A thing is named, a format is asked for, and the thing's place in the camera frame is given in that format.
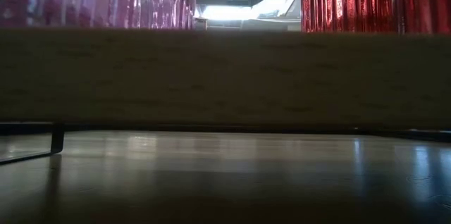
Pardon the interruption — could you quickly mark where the light wooden shelf board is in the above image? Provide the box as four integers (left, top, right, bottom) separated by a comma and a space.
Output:
0, 27, 451, 132

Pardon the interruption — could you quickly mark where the black metal shelf leg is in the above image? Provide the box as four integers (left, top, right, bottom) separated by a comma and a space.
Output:
0, 124, 66, 165

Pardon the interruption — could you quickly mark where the red ribbed glass vase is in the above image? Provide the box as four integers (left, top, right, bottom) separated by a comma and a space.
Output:
300, 0, 451, 35

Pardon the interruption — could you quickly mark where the black aluminium table frame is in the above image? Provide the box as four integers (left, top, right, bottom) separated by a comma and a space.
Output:
0, 121, 451, 144

